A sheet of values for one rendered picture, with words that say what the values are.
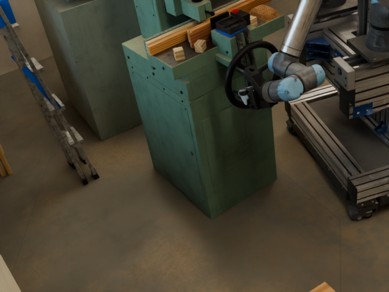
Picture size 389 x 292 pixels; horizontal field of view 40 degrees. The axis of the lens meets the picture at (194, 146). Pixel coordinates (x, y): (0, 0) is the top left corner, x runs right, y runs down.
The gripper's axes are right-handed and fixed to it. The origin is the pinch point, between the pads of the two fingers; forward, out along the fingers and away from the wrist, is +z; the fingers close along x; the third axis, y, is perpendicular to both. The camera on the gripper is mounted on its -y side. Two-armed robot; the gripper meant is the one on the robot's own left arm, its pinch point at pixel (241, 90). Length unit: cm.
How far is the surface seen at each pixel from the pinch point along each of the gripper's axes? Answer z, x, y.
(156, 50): 29.4, -15.0, -26.5
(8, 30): 80, -60, -60
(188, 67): 18.2, -9.1, -15.2
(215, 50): 17.7, 5.1, -17.5
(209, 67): 20.6, 1.2, -11.6
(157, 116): 68, -12, 4
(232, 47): 7.7, 7.4, -16.1
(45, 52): 275, -11, -60
